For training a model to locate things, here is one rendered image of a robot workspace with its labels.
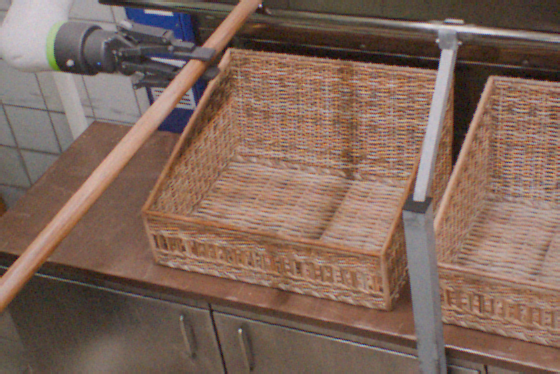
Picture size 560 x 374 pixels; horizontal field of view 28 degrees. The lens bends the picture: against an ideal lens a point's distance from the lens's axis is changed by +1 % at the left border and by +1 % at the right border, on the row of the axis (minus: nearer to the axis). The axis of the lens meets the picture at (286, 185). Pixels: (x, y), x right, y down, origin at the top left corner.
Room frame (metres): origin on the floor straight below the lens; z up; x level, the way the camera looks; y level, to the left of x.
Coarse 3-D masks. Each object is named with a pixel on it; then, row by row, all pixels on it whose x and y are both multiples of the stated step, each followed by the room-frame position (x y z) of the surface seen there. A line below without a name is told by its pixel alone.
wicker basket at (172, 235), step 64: (256, 64) 2.23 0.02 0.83; (320, 64) 2.15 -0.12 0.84; (192, 128) 2.07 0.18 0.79; (256, 128) 2.19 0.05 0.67; (320, 128) 2.12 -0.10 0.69; (384, 128) 2.04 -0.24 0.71; (448, 128) 1.96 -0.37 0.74; (192, 192) 2.03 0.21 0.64; (256, 192) 2.05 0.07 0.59; (320, 192) 2.01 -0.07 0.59; (384, 192) 1.97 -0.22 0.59; (192, 256) 1.82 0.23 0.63; (256, 256) 1.83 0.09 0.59; (320, 256) 1.67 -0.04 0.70; (384, 256) 1.60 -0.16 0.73
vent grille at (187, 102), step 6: (156, 60) 2.38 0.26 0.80; (162, 60) 2.37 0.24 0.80; (168, 60) 2.36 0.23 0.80; (180, 66) 2.35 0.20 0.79; (156, 90) 2.39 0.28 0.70; (162, 90) 2.38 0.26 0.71; (156, 96) 2.39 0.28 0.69; (186, 96) 2.35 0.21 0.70; (192, 96) 2.34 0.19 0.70; (180, 102) 2.36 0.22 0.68; (186, 102) 2.35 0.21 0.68; (192, 102) 2.34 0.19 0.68; (186, 108) 2.35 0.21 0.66; (192, 108) 2.34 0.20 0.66
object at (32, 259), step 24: (240, 24) 1.75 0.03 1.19; (216, 48) 1.68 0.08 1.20; (192, 72) 1.60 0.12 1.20; (168, 96) 1.54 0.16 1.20; (144, 120) 1.48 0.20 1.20; (120, 144) 1.43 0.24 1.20; (120, 168) 1.38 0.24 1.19; (96, 192) 1.33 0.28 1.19; (72, 216) 1.27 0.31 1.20; (48, 240) 1.23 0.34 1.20; (24, 264) 1.18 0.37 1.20; (0, 288) 1.14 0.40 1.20; (0, 312) 1.11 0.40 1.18
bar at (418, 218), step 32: (128, 0) 1.97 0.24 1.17; (160, 0) 1.94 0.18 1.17; (192, 0) 1.91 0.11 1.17; (384, 32) 1.70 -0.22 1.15; (416, 32) 1.67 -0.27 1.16; (448, 32) 1.63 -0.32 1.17; (480, 32) 1.62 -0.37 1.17; (512, 32) 1.59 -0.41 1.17; (544, 32) 1.57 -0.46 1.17; (448, 64) 1.62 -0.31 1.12; (416, 192) 1.48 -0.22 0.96; (416, 224) 1.45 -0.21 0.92; (416, 256) 1.45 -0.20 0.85; (416, 288) 1.45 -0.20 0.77; (416, 320) 1.46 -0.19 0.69
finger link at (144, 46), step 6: (138, 42) 1.72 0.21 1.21; (144, 42) 1.71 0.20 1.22; (150, 42) 1.70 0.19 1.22; (156, 42) 1.69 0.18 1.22; (132, 48) 1.70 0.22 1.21; (138, 48) 1.69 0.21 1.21; (144, 48) 1.69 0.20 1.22; (150, 48) 1.68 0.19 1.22; (156, 48) 1.67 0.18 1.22; (162, 48) 1.67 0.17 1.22; (168, 48) 1.66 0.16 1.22; (174, 48) 1.66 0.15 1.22; (120, 54) 1.70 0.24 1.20; (126, 54) 1.70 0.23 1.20; (132, 54) 1.69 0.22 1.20; (138, 54) 1.69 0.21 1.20
